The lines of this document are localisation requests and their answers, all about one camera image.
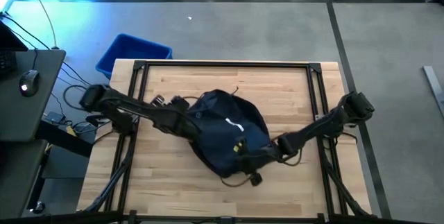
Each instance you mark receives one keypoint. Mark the black desk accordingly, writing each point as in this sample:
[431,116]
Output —
[17,175]
[31,113]

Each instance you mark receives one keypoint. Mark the navy blue backpack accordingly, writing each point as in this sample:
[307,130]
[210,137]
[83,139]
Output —
[222,120]

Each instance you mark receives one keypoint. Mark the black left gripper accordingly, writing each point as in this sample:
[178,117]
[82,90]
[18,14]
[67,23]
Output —
[177,123]

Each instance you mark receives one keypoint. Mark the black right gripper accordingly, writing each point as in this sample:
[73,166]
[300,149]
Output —
[253,158]

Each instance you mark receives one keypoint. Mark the black computer mouse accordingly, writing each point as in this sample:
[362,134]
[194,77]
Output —
[29,82]

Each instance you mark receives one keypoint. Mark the black aluminium table frame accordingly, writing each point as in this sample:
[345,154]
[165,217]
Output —
[225,64]

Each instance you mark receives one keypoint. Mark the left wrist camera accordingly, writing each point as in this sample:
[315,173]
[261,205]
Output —
[180,104]

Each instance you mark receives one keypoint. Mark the blue plastic bin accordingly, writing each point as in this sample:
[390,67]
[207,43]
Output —
[132,49]

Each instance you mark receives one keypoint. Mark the black keyboard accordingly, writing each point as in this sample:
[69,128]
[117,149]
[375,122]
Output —
[7,62]

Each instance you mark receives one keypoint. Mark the black power adapter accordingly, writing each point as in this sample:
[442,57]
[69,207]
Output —
[54,117]

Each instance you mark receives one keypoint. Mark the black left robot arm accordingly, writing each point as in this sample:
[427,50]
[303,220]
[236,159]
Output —
[138,107]

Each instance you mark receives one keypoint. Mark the grey metal bar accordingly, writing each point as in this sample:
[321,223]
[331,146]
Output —
[433,85]

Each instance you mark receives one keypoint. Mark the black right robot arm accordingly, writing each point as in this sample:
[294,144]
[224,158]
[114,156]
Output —
[329,121]

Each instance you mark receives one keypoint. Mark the black laptop screen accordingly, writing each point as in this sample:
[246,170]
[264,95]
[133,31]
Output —
[10,40]

